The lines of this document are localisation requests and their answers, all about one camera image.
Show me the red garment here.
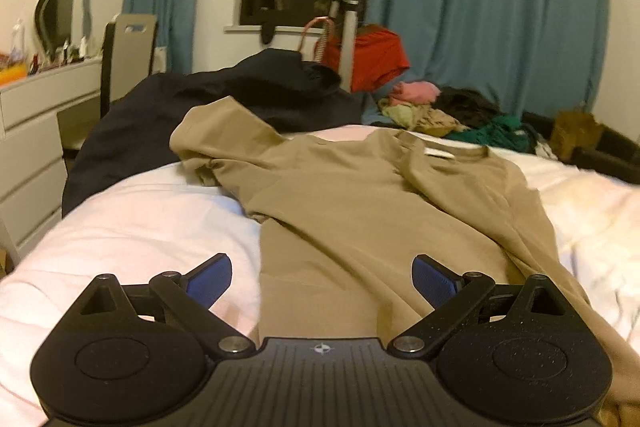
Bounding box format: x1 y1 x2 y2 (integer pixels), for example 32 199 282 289
320 24 411 94

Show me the dark navy blanket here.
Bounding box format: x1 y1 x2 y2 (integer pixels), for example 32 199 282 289
62 48 366 218

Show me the brown cardboard box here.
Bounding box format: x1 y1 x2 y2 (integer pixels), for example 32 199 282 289
550 107 606 162

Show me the white dresser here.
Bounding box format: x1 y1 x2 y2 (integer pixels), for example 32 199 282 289
0 57 103 258

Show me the yellow-green cloth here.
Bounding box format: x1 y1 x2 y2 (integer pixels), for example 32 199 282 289
378 99 471 132

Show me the tan t-shirt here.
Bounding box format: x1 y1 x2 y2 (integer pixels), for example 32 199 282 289
170 96 640 427

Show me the wavy framed mirror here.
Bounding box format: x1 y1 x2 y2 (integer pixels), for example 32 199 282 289
34 0 93 60

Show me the orange container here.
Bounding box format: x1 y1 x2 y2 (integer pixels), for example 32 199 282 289
0 52 28 88

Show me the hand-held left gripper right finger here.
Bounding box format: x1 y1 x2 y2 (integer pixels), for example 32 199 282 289
386 255 568 355

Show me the clear plastic bottle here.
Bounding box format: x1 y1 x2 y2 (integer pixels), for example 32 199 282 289
11 18 28 62

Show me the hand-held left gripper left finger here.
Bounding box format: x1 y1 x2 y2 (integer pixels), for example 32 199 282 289
75 253 257 355

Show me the green cloth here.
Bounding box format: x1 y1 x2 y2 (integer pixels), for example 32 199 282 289
445 114 531 152

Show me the pink hanger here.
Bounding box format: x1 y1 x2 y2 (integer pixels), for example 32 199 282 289
298 17 333 62

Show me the pink garment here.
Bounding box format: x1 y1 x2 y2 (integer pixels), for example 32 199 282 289
389 80 442 106

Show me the beige chair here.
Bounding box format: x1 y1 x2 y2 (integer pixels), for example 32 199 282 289
57 13 160 152

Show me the white bed duvet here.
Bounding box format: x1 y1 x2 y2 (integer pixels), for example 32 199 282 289
0 127 640 427

